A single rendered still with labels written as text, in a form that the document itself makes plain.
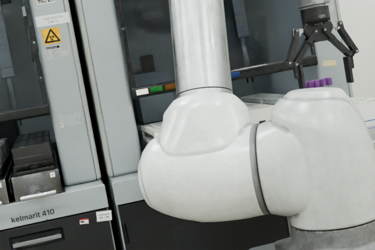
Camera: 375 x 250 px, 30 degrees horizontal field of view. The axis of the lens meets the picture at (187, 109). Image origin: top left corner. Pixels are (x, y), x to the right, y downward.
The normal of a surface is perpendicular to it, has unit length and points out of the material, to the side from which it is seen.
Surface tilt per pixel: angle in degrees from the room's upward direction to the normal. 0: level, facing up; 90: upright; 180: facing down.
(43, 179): 90
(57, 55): 90
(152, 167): 71
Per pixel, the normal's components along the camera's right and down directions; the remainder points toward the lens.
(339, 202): -0.07, 0.13
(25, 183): 0.20, 0.04
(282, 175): -0.30, 0.14
